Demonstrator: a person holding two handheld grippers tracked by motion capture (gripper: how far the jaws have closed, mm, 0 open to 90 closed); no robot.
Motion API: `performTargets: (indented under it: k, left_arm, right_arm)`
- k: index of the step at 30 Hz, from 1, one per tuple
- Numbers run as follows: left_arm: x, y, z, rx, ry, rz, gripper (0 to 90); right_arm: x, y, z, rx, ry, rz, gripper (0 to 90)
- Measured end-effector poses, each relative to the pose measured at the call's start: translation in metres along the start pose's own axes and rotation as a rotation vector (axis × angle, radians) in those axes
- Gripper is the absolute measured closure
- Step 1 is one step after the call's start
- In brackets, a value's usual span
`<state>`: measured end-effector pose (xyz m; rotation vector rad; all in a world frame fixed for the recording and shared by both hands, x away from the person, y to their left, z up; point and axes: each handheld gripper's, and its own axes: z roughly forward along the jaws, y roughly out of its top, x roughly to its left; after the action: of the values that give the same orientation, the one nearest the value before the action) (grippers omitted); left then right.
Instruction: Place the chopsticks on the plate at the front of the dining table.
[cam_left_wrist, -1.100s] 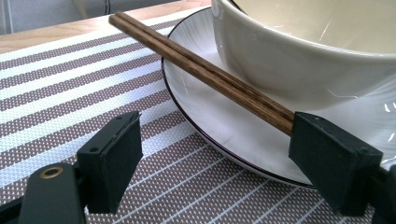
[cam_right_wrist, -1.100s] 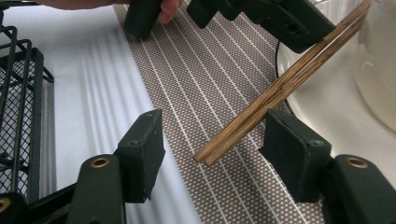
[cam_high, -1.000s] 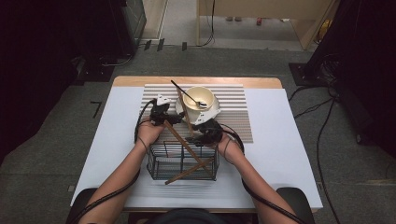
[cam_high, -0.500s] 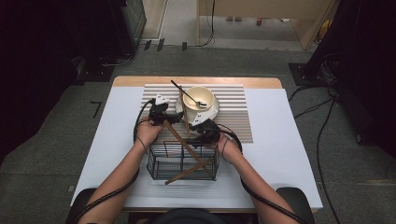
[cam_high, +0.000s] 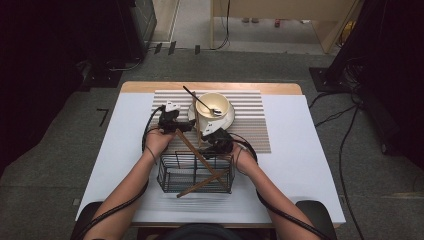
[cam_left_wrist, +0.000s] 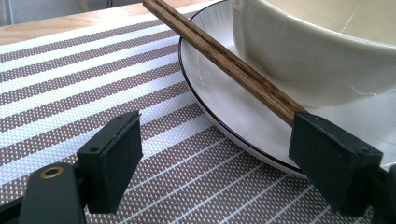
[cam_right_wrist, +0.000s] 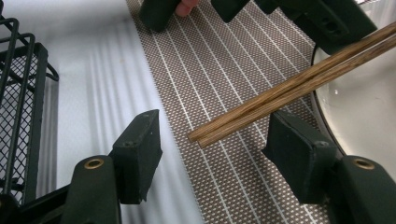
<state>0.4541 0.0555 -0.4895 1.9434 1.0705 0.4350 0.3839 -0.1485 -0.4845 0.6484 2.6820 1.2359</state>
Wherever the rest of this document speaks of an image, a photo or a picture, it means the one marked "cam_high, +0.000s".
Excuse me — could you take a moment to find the black stand base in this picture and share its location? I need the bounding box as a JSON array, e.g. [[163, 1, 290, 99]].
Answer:
[[308, 66, 353, 94], [78, 59, 124, 91]]

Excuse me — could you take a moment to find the person's right hand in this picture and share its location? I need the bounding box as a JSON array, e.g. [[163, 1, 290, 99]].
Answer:
[[230, 141, 259, 176]]

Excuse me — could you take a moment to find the black handled metal spoon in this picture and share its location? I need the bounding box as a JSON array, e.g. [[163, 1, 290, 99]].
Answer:
[[182, 85, 223, 117]]

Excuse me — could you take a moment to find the light wooden desk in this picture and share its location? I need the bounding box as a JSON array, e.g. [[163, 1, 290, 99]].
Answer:
[[209, 0, 363, 55]]

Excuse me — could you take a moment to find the right hand-held gripper black cable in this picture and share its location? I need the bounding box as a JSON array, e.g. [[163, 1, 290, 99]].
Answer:
[[229, 132, 331, 240]]

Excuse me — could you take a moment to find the black hanging cable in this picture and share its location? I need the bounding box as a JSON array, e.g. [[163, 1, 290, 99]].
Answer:
[[210, 0, 232, 52]]

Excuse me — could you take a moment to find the dark cabinet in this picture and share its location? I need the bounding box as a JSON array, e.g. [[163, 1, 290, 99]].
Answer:
[[128, 0, 158, 61]]

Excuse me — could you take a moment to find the long black floor cable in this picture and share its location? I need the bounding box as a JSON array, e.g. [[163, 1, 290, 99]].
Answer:
[[338, 106, 366, 240]]

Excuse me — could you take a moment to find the yellow object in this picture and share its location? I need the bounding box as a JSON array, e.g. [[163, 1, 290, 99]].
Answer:
[[339, 20, 356, 46]]

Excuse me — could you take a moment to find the left hand-held gripper black cable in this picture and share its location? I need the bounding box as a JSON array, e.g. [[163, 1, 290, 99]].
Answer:
[[71, 104, 167, 240]]

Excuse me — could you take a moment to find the white table cover sheet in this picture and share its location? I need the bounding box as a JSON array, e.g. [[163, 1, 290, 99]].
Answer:
[[75, 92, 347, 225]]

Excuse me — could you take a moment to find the hand-held gripper black cable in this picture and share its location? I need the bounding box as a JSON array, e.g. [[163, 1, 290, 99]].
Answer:
[[229, 132, 331, 240], [71, 104, 167, 240]]

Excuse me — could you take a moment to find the black wire basket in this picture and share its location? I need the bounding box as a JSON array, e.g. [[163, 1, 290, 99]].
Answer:
[[156, 150, 236, 194]]

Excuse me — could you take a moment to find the grey striped placemat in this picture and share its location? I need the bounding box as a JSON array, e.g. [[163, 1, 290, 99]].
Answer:
[[149, 89, 272, 155]]

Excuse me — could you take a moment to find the person's left hand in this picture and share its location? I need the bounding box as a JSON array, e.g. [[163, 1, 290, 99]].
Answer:
[[143, 128, 176, 160]]

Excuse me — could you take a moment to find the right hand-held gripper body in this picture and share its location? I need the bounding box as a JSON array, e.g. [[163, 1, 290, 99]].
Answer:
[[201, 119, 235, 158]]

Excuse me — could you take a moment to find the cream ceramic bowl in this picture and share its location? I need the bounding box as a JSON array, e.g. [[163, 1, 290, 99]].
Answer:
[[195, 92, 231, 119]]

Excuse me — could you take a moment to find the white saucer plate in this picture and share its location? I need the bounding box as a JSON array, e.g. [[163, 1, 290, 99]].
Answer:
[[187, 99, 236, 132]]

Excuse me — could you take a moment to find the wooden table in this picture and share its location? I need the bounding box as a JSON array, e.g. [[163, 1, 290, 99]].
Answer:
[[120, 81, 341, 230]]

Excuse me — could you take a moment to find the grey wrist strap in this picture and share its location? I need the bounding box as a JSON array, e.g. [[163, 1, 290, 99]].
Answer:
[[234, 148, 246, 176], [144, 144, 158, 166]]

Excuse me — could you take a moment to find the person's dark clothing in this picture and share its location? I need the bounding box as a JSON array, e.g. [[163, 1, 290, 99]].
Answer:
[[136, 222, 278, 240]]

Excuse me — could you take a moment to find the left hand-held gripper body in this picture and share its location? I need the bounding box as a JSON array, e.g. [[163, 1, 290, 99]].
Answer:
[[157, 100, 183, 135]]

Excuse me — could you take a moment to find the black curtain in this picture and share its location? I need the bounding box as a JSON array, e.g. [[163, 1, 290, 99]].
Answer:
[[0, 0, 134, 178], [324, 0, 424, 171]]

